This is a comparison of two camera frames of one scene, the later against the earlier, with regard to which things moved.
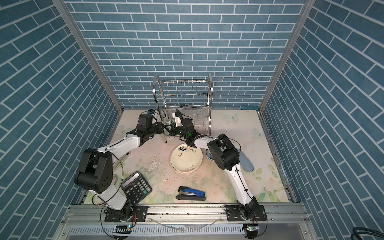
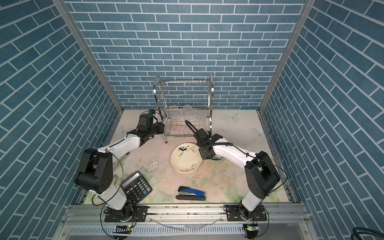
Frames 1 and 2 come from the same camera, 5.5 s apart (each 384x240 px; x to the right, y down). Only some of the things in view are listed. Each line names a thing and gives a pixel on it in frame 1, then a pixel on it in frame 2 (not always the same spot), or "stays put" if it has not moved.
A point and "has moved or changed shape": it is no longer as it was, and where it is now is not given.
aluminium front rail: (93, 215) stays put
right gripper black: (172, 132) to (203, 156)
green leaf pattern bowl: (169, 122) has moved or changed shape
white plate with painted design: (185, 159) stays put
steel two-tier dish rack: (193, 98) stays put
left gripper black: (160, 129) stays put
